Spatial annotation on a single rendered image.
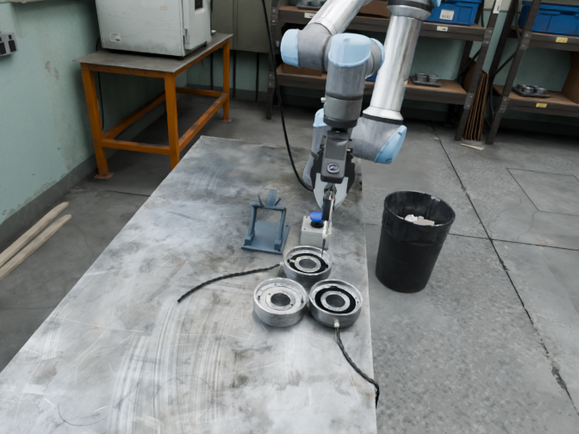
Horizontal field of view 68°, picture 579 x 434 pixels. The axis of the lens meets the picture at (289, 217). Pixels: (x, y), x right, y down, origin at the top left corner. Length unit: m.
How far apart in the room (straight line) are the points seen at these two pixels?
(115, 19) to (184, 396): 2.64
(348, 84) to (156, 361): 0.60
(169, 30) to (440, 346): 2.34
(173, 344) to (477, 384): 1.42
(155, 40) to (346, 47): 2.27
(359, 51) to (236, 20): 3.80
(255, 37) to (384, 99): 3.42
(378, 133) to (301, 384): 0.73
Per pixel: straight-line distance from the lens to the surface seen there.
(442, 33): 4.22
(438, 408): 1.85
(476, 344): 2.15
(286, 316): 0.81
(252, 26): 4.58
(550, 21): 4.55
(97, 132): 3.11
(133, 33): 3.07
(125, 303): 0.91
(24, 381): 0.83
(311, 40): 0.99
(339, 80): 0.86
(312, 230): 1.03
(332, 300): 0.90
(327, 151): 0.87
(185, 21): 2.94
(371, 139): 1.24
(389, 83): 1.24
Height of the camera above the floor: 1.40
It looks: 31 degrees down
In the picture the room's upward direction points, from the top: 5 degrees clockwise
